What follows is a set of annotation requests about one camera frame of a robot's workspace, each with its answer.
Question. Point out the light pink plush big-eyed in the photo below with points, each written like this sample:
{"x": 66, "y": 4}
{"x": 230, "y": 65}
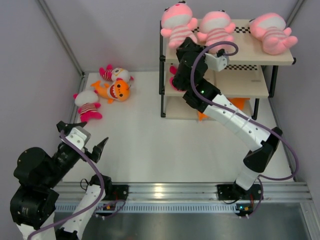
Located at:
{"x": 177, "y": 24}

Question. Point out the light pink plush striped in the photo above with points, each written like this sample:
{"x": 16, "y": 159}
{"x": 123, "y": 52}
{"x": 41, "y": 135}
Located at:
{"x": 216, "y": 26}

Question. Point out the grey slotted cable duct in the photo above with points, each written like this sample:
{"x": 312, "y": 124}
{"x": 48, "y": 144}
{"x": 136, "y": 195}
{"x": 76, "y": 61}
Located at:
{"x": 131, "y": 207}

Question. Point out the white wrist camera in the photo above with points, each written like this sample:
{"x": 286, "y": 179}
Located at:
{"x": 79, "y": 137}
{"x": 217, "y": 62}

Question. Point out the white plush with yellow glasses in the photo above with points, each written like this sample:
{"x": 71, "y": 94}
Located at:
{"x": 112, "y": 74}

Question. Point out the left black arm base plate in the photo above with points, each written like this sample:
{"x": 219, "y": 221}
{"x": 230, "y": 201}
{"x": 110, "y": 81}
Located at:
{"x": 116, "y": 192}

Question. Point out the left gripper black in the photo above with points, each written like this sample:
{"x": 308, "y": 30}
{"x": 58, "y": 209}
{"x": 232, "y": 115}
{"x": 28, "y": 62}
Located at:
{"x": 96, "y": 151}

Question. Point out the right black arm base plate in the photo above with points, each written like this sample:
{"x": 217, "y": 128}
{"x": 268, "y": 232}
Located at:
{"x": 227, "y": 192}

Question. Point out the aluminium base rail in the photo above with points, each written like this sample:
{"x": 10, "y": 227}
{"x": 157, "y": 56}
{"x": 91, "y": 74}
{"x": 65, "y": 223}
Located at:
{"x": 273, "y": 192}

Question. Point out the beige three-tier shelf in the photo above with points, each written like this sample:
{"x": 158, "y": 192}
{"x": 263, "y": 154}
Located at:
{"x": 251, "y": 73}

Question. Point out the light pink plush right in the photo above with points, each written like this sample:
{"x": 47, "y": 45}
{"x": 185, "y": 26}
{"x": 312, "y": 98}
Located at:
{"x": 270, "y": 28}

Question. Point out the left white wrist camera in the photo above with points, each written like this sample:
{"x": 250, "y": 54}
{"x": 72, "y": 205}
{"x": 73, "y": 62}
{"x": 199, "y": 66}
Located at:
{"x": 79, "y": 137}

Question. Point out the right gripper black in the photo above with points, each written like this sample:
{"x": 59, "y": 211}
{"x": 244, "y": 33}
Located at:
{"x": 187, "y": 45}

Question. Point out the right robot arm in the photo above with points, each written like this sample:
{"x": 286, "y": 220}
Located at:
{"x": 203, "y": 96}

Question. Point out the orange shark plush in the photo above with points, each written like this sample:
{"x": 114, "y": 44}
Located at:
{"x": 202, "y": 116}
{"x": 119, "y": 90}
{"x": 239, "y": 102}

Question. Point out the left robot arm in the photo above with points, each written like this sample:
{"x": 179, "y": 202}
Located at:
{"x": 33, "y": 205}

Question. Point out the magenta striped plush on shelf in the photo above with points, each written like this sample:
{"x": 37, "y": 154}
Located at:
{"x": 173, "y": 71}

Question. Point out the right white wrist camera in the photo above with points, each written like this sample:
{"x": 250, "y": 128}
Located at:
{"x": 217, "y": 62}

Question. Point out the white magenta plush facing down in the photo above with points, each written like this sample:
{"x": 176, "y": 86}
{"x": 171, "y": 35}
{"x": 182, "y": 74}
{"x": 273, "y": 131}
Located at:
{"x": 88, "y": 103}

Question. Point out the aluminium corner frame post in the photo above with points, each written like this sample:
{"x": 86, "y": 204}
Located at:
{"x": 45, "y": 9}

